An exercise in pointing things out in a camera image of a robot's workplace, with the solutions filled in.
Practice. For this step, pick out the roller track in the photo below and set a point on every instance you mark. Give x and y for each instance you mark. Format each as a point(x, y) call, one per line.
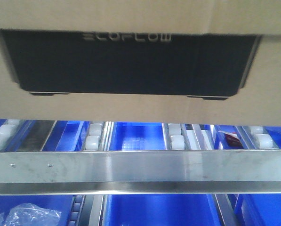
point(175, 136)
point(99, 135)

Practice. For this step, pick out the clear plastic bag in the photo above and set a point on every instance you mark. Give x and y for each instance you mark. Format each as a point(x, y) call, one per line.
point(28, 214)

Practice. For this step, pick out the blue bin lower left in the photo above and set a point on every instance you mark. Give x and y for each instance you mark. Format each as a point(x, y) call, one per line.
point(61, 203)

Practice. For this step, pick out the left roller track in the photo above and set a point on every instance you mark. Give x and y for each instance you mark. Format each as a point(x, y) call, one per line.
point(99, 135)

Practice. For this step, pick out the metal shelf front rail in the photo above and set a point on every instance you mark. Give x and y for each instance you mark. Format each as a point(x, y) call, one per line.
point(141, 172)

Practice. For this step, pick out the brown cardboard box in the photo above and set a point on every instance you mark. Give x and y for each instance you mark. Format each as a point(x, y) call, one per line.
point(197, 61)

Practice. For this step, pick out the blue bin lower centre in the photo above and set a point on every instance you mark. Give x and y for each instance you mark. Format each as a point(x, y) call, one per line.
point(161, 210)

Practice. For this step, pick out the blue bin lower right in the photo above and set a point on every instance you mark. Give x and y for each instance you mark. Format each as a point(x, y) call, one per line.
point(258, 209)

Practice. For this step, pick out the red packet in bin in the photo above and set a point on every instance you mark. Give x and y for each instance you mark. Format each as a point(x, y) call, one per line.
point(229, 140)

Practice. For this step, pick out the blue bin on lower shelf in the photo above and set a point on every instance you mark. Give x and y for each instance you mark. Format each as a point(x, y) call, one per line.
point(129, 136)

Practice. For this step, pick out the right roller track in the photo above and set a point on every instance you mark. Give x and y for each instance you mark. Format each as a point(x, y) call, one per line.
point(175, 136)

